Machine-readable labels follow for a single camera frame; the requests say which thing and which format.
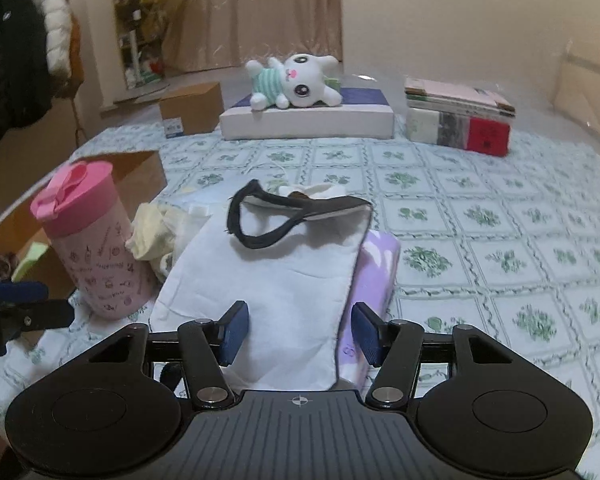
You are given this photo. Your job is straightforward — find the beige curtain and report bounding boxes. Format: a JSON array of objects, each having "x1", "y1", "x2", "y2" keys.
[{"x1": 164, "y1": 0, "x2": 343, "y2": 73}]

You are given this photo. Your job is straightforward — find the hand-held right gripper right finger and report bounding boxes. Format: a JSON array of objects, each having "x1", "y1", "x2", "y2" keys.
[{"x1": 351, "y1": 302, "x2": 536, "y2": 411}]

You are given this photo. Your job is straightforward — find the white puffer jacket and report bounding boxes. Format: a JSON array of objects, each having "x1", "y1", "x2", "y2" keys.
[{"x1": 27, "y1": 0, "x2": 74, "y2": 77}]

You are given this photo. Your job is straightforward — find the pale yellow cloth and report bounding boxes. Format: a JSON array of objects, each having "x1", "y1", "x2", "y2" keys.
[{"x1": 126, "y1": 202, "x2": 182, "y2": 281}]

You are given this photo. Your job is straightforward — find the black jacket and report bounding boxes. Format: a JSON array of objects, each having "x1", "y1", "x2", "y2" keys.
[{"x1": 0, "y1": 0, "x2": 54, "y2": 152}]

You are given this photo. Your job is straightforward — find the white tote bag black handles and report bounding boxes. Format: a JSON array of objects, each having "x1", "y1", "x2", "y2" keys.
[{"x1": 150, "y1": 179, "x2": 373, "y2": 392}]

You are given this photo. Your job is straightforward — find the white bunny plush toy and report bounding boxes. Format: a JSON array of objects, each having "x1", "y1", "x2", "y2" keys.
[{"x1": 245, "y1": 53, "x2": 344, "y2": 111}]

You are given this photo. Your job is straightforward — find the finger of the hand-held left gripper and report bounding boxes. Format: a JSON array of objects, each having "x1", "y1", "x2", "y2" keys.
[
  {"x1": 0, "y1": 281, "x2": 49, "y2": 305},
  {"x1": 9, "y1": 299, "x2": 76, "y2": 333}
]

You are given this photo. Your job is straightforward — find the pink lidded cup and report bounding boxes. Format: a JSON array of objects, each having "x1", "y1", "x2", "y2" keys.
[{"x1": 30, "y1": 160, "x2": 142, "y2": 320}]

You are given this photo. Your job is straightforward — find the coat rack pole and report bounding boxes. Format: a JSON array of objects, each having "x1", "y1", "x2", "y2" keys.
[{"x1": 69, "y1": 94, "x2": 89, "y2": 150}]

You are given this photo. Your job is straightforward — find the green paper sheet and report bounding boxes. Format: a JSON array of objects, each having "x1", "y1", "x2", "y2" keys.
[{"x1": 11, "y1": 241, "x2": 52, "y2": 282}]

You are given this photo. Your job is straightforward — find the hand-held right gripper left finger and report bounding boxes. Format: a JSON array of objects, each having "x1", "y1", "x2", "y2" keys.
[{"x1": 70, "y1": 301, "x2": 251, "y2": 409}]

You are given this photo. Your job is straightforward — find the flat white and blue box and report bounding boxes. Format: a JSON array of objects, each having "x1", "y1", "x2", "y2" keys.
[{"x1": 219, "y1": 87, "x2": 396, "y2": 142}]

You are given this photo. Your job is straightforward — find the brown cardboard box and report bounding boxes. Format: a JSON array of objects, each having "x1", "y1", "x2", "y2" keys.
[{"x1": 0, "y1": 150, "x2": 168, "y2": 348}]

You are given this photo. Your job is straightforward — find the cluttered shelf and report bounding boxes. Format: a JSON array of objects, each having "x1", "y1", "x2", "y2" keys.
[{"x1": 111, "y1": 0, "x2": 181, "y2": 91}]

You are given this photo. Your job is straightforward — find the brown jacket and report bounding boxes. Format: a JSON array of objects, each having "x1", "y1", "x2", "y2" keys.
[{"x1": 55, "y1": 10, "x2": 84, "y2": 99}]

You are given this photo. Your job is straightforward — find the purple tissue pack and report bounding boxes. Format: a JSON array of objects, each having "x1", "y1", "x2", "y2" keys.
[{"x1": 336, "y1": 230, "x2": 402, "y2": 387}]

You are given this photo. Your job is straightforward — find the pink and white box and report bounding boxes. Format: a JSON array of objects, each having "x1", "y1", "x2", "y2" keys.
[{"x1": 404, "y1": 77, "x2": 517, "y2": 157}]

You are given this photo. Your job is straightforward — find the small closed cardboard box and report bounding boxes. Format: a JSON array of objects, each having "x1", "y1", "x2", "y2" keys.
[{"x1": 159, "y1": 81, "x2": 224, "y2": 138}]

